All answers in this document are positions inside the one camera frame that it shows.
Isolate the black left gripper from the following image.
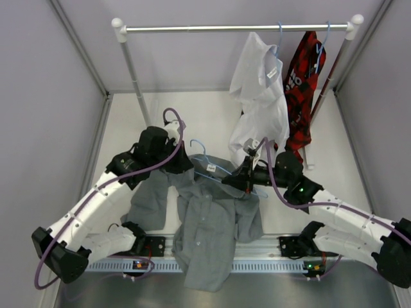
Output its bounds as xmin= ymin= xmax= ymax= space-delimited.
xmin=149 ymin=139 xmax=193 ymax=175

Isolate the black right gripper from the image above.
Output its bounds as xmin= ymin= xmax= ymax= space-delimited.
xmin=222 ymin=156 xmax=290 ymax=194

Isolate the light blue wire hanger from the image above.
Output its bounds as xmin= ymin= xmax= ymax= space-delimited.
xmin=189 ymin=139 xmax=268 ymax=199

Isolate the grey button-up shirt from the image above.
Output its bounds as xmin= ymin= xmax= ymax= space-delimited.
xmin=121 ymin=154 xmax=264 ymax=292

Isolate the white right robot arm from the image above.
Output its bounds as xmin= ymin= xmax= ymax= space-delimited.
xmin=222 ymin=152 xmax=410 ymax=289

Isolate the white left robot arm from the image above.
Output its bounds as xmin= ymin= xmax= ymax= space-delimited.
xmin=31 ymin=121 xmax=193 ymax=284

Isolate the white hanging shirt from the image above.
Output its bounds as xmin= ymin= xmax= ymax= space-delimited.
xmin=228 ymin=32 xmax=290 ymax=167

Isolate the red black plaid shirt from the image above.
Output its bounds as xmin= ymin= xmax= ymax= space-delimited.
xmin=283 ymin=31 xmax=326 ymax=162

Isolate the blue hanger under white shirt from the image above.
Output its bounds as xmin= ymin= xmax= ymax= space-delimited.
xmin=274 ymin=21 xmax=283 ymax=58

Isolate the blue hanger under plaid shirt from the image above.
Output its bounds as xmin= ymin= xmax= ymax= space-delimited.
xmin=315 ymin=21 xmax=331 ymax=74

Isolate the white metal clothes rack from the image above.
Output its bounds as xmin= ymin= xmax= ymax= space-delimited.
xmin=110 ymin=13 xmax=365 ymax=170

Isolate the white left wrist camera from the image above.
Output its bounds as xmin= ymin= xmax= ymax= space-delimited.
xmin=164 ymin=120 xmax=186 ymax=146

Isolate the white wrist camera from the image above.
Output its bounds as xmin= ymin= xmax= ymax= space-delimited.
xmin=164 ymin=120 xmax=186 ymax=146
xmin=243 ymin=138 xmax=261 ymax=169

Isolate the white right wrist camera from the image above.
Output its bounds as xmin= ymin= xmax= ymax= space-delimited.
xmin=243 ymin=138 xmax=261 ymax=169

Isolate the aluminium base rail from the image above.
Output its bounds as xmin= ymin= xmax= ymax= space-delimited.
xmin=86 ymin=233 xmax=383 ymax=261

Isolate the white slotted cable duct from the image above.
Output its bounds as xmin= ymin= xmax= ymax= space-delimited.
xmin=85 ymin=259 xmax=323 ymax=274

